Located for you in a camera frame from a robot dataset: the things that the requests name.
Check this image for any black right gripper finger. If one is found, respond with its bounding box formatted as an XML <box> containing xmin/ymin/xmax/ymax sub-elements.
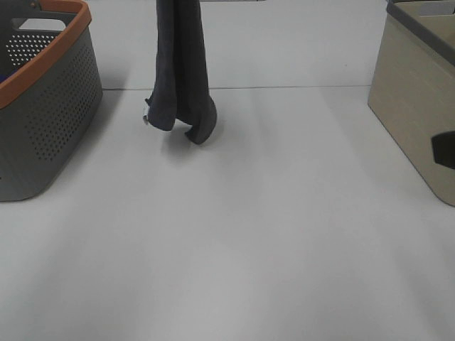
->
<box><xmin>431</xmin><ymin>131</ymin><xmax>455</xmax><ymax>166</ymax></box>

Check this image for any dark grey towel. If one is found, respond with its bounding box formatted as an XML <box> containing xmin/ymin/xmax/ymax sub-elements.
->
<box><xmin>143</xmin><ymin>0</ymin><xmax>218</xmax><ymax>145</ymax></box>

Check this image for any beige bin grey rim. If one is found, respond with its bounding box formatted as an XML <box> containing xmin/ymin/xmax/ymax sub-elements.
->
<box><xmin>368</xmin><ymin>1</ymin><xmax>454</xmax><ymax>205</ymax></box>

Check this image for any grey perforated basket orange rim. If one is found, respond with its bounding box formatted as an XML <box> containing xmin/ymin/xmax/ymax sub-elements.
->
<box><xmin>1</xmin><ymin>1</ymin><xmax>102</xmax><ymax>202</ymax></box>

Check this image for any blue cloth in basket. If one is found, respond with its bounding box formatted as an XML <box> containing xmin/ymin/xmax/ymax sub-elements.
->
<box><xmin>0</xmin><ymin>73</ymin><xmax>14</xmax><ymax>82</ymax></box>

